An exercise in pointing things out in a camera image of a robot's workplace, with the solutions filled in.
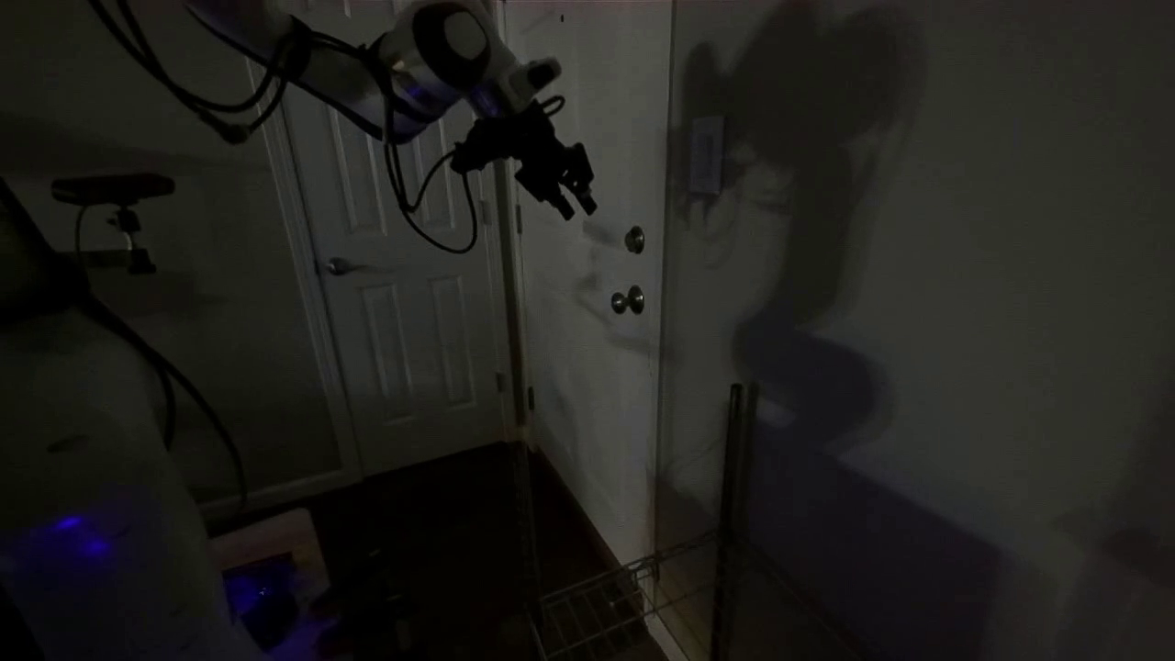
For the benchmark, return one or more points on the white entry door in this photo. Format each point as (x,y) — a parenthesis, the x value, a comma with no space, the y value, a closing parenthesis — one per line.
(591,343)

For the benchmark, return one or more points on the white wall light switch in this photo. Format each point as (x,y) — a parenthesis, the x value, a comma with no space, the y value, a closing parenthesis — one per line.
(708,156)

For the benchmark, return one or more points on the metal deadbolt lock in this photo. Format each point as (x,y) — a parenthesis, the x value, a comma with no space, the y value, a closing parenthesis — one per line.
(633,239)

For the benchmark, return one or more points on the white door frame trim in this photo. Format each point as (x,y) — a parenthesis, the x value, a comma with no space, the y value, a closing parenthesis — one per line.
(670,242)

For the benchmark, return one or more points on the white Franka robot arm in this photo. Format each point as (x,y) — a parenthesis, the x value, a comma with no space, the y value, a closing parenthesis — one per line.
(447,41)

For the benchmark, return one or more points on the metal door knob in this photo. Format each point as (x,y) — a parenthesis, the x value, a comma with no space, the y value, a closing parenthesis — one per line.
(627,298)

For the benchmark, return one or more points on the black camera stand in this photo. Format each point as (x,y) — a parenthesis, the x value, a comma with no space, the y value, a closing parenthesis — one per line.
(130,239)

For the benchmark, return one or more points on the white base with blue light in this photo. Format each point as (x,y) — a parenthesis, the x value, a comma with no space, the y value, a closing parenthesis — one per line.
(111,536)

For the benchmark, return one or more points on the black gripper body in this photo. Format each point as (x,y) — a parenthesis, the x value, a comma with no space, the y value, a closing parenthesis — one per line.
(523,143)

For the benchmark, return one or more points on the black upright pole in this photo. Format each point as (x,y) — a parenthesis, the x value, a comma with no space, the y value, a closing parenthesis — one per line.
(736,525)

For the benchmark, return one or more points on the white panel door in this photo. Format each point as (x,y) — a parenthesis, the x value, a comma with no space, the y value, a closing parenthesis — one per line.
(406,306)

